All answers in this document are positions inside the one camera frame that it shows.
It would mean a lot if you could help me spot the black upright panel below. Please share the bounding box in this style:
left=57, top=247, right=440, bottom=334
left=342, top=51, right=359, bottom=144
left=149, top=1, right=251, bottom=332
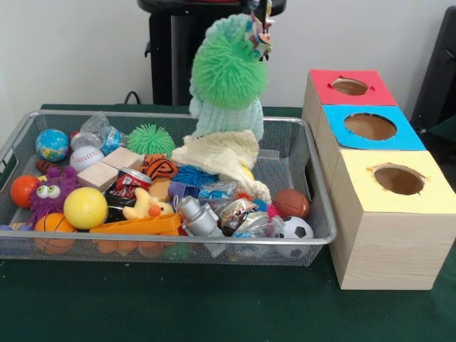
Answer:
left=409, top=5, right=456, bottom=125

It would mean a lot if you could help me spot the wooden box with three holes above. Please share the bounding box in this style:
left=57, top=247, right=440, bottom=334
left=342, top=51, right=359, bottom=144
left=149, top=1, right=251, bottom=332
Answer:
left=301, top=68, right=456, bottom=291

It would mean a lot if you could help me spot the purple furry monster toy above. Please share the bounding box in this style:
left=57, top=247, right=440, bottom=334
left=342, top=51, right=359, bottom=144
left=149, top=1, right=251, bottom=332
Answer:
left=28, top=166, right=81, bottom=224

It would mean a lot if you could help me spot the white toy baseball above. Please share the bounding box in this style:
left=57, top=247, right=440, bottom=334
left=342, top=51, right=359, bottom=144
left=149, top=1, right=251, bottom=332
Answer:
left=69, top=145, right=105, bottom=173

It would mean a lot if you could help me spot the colourful polka dot cloth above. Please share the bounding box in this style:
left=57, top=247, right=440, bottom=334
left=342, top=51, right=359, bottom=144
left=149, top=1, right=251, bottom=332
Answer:
left=244, top=0, right=276, bottom=61

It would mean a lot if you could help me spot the red orange ball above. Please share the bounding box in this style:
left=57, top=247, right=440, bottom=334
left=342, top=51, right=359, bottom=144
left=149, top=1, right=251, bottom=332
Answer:
left=9, top=175, right=41, bottom=209

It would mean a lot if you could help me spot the brown toy football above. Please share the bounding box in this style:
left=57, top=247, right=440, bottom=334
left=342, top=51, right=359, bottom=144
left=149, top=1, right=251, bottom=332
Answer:
left=272, top=189, right=311, bottom=219

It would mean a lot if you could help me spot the cream knitted cloth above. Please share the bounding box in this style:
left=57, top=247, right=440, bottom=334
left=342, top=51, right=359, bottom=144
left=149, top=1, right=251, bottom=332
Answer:
left=171, top=128, right=274, bottom=204

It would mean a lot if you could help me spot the light blue cloth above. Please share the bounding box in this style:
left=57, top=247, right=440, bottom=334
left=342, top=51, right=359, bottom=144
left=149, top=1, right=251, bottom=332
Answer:
left=188, top=13, right=266, bottom=140

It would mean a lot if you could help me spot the green spiky rubber ball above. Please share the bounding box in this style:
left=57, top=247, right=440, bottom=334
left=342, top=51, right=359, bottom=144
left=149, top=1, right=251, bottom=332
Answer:
left=126, top=123, right=177, bottom=157
left=192, top=33, right=269, bottom=110

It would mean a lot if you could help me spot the yellow smooth ball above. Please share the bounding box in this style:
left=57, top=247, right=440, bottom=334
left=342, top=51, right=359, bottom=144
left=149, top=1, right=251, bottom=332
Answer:
left=63, top=187, right=109, bottom=231

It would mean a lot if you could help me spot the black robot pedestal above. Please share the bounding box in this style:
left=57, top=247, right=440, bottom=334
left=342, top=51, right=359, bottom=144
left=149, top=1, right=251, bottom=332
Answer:
left=137, top=0, right=288, bottom=107

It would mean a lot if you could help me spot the silver mesh bin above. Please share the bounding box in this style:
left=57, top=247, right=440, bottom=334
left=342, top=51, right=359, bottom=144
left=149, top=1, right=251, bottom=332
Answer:
left=0, top=110, right=338, bottom=268

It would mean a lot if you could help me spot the dark green table cloth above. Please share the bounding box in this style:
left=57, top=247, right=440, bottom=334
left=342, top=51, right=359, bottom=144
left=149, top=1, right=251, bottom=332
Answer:
left=0, top=103, right=456, bottom=342

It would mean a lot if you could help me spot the black and white soccer ball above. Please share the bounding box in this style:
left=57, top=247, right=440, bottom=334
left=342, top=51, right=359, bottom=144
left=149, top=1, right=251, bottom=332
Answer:
left=276, top=216, right=315, bottom=247

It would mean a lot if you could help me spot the orange toy basketball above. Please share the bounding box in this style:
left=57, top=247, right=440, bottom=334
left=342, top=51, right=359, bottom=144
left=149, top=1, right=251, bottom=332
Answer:
left=34, top=212, right=78, bottom=234

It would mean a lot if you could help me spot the blue globe ball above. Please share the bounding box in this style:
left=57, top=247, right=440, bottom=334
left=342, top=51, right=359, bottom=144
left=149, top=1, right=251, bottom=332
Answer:
left=34, top=128, right=71, bottom=163

